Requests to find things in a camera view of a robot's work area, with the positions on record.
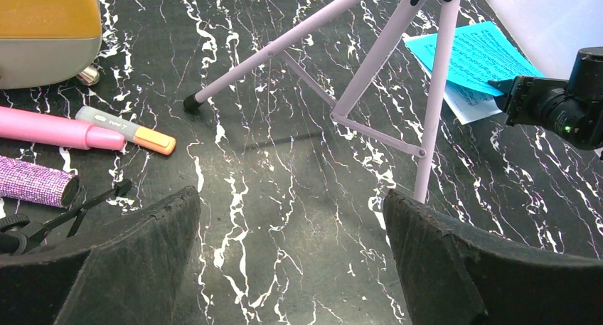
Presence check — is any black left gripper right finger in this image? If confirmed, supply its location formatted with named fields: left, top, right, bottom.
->
left=383, top=190, right=602, bottom=324

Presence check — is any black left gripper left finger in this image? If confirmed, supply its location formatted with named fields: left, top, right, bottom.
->
left=1, top=186, right=201, bottom=324

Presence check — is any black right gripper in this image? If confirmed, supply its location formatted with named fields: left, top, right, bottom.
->
left=488, top=76, right=567, bottom=126

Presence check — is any white sheet music book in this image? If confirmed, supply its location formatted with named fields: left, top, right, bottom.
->
left=419, top=63, right=504, bottom=126

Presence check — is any blue sheet music page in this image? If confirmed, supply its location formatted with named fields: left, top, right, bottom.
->
left=402, top=21, right=545, bottom=97

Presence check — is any black tripod microphone stand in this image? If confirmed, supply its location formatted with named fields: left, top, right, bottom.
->
left=1, top=179, right=133, bottom=256

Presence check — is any purple tripod music stand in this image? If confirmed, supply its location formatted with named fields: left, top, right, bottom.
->
left=182, top=0, right=474, bottom=204

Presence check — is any pink microphone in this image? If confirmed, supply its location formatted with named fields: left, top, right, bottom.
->
left=1, top=107, right=126, bottom=151

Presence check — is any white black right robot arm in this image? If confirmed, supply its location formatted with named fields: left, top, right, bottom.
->
left=488, top=46, right=602, bottom=151

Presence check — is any beige orange drawer cabinet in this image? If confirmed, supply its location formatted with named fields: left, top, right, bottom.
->
left=1, top=0, right=102, bottom=90

